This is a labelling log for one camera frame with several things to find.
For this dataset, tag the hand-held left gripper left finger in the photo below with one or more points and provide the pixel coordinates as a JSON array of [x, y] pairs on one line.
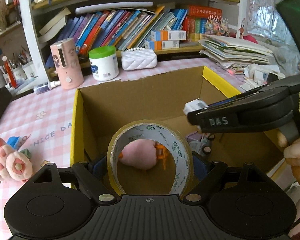
[[98, 167]]

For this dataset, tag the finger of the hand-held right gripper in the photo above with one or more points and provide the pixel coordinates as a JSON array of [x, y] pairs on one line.
[[240, 100], [215, 122]]

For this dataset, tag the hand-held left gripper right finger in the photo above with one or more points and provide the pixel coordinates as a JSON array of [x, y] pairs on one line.
[[198, 165]]

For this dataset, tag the clear packing tape roll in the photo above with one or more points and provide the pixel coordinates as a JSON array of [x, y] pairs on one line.
[[183, 155]]

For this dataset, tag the grey toy truck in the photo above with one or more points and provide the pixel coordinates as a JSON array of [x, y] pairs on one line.
[[197, 145]]

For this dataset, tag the small white carton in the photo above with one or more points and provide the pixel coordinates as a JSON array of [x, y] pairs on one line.
[[193, 106]]

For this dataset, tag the pink wind-up chick toy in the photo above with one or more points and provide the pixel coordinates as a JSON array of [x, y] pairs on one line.
[[140, 155]]

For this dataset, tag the yellow cardboard box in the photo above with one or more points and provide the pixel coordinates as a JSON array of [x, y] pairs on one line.
[[140, 105]]

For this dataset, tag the pink plush pig toy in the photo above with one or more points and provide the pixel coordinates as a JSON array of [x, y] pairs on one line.
[[12, 162]]

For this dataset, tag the blue toy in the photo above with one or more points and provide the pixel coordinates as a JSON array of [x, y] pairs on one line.
[[13, 142]]

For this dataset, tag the person's right hand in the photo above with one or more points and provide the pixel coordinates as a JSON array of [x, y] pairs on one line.
[[298, 155]]

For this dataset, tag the white power strip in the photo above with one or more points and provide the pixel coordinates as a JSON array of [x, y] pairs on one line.
[[260, 76]]

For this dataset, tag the stack of papers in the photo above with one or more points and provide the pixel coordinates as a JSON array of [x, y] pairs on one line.
[[235, 52]]

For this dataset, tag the magenta plush item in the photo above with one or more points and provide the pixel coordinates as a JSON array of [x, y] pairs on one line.
[[250, 38]]

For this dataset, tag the small green block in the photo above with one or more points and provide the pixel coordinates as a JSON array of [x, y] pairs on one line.
[[25, 153]]

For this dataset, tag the colourful ornament bunch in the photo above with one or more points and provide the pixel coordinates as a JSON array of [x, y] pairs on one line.
[[217, 26]]

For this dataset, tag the orange white carton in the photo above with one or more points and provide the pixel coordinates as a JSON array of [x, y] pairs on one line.
[[168, 35], [162, 45]]

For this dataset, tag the thick red book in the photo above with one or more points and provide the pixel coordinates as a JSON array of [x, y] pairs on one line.
[[205, 11]]

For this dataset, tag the small spray bottle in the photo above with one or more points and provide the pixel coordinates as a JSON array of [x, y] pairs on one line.
[[45, 88]]

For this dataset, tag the white quilted purse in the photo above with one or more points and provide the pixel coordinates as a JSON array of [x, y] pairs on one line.
[[138, 60]]

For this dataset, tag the white jar green lid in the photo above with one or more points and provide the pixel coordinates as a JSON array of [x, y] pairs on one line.
[[103, 65]]

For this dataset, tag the pink cartoon humidifier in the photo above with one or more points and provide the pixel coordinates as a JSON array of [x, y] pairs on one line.
[[67, 65]]

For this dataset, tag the black side table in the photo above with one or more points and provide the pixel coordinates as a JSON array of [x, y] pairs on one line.
[[1, 105]]

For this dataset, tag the white pen holder cup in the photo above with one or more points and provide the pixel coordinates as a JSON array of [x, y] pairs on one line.
[[17, 73], [30, 71]]

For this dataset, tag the row of colourful books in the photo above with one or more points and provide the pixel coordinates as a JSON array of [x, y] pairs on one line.
[[115, 30]]

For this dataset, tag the thick cream book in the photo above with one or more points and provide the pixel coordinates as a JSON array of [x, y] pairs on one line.
[[55, 23]]

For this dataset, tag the white paper roll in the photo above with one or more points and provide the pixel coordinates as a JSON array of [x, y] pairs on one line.
[[115, 7]]

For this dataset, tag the white wooden bookshelf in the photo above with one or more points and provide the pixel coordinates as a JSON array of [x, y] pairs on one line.
[[30, 30]]

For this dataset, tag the dried flower bunch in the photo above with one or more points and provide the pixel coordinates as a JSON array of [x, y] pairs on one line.
[[2, 7]]

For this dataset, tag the alphabet wall poster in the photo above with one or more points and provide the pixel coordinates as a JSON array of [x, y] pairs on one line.
[[270, 5]]

